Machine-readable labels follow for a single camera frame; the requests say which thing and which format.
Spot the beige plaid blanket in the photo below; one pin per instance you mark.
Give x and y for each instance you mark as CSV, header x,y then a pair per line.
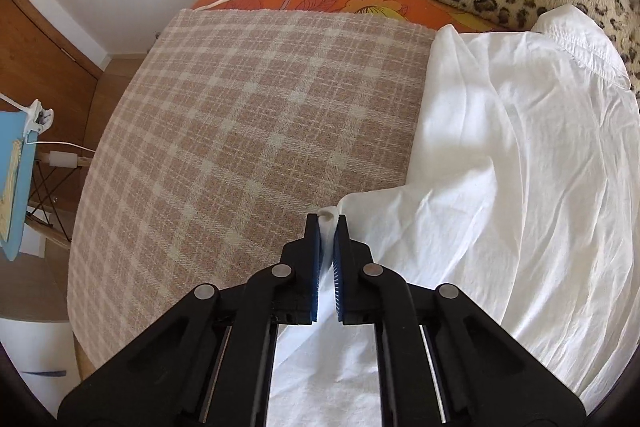
x,y
225,132

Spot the white clip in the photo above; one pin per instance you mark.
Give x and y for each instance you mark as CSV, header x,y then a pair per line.
x,y
39,117

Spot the wooden door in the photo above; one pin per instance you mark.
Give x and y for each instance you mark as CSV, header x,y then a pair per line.
x,y
40,52

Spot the white shirt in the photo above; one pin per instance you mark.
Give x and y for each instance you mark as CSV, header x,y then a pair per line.
x,y
500,157

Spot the white cabinet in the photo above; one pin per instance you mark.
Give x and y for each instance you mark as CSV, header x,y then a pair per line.
x,y
35,352

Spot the white charger adapter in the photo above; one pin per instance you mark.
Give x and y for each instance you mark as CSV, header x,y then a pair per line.
x,y
62,158

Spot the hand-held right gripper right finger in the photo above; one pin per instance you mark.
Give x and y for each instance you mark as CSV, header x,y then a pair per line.
x,y
340,272

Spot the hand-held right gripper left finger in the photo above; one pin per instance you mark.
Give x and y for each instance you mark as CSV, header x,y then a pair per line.
x,y
313,267

